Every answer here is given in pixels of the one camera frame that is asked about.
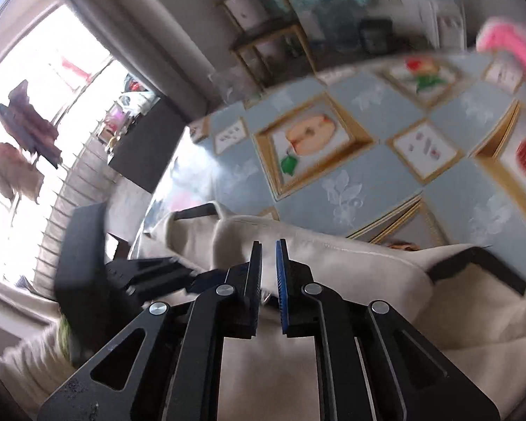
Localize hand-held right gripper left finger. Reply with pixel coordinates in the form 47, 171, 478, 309
37, 241, 264, 421

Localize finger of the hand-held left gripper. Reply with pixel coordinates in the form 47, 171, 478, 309
126, 270, 229, 307
105, 256, 201, 289

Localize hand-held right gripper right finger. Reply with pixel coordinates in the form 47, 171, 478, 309
274, 239, 501, 421

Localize cream zip jacket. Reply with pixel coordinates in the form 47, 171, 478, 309
129, 202, 526, 421

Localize dark grey cabinet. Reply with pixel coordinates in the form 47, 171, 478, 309
107, 96, 189, 194

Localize dark hanging garment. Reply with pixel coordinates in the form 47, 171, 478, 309
0, 79, 64, 169
0, 134, 45, 205

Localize fruit printed tablecloth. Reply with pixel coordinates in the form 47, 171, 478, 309
140, 50, 526, 286

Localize red hanging garment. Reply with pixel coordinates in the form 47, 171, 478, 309
60, 52, 94, 85

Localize grey curtain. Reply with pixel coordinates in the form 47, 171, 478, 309
39, 0, 220, 110

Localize wooden chair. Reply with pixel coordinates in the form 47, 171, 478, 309
215, 0, 318, 91

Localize small black appliance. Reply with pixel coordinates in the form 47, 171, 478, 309
358, 18, 395, 53

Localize white water dispenser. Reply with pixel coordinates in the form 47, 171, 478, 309
421, 0, 467, 51

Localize pink flower blanket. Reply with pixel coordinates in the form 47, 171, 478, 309
476, 15, 526, 84

